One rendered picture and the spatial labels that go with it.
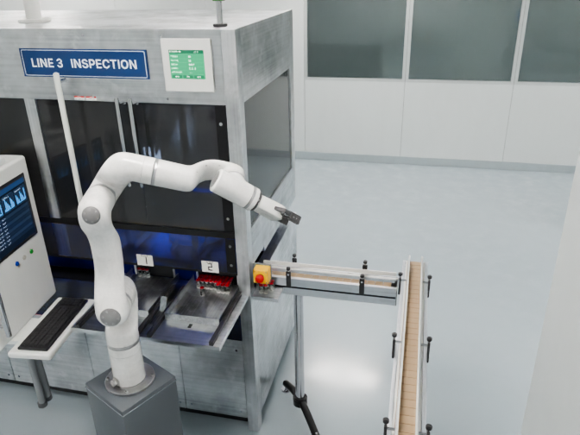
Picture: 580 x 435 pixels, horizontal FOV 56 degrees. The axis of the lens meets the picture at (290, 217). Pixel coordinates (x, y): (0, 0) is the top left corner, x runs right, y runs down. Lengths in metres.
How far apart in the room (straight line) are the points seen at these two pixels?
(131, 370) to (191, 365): 0.88
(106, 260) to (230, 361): 1.18
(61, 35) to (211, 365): 1.73
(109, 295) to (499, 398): 2.39
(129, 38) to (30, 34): 0.46
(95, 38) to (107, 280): 1.05
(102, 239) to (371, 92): 5.34
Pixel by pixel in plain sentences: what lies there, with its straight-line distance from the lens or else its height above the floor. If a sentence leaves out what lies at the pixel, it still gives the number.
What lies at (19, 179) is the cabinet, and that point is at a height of 1.46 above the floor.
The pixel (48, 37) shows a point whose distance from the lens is 2.65.
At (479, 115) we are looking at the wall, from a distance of 6.97.
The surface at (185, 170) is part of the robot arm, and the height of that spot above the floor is 1.72.
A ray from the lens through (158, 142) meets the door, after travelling 2.51.
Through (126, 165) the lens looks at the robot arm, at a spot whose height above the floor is 1.75.
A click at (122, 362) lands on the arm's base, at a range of 2.21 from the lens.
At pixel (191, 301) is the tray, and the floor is 0.88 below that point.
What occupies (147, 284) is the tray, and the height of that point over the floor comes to 0.88.
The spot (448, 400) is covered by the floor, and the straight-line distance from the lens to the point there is 3.50.
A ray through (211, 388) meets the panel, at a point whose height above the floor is 0.26.
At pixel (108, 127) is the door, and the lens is 2.61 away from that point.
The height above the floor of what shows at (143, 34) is 2.08.
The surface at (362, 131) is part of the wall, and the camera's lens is 7.04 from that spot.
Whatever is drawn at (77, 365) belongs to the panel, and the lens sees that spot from 3.45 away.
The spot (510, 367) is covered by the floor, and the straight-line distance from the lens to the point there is 3.83.
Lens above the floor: 2.33
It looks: 25 degrees down
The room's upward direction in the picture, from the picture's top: 1 degrees counter-clockwise
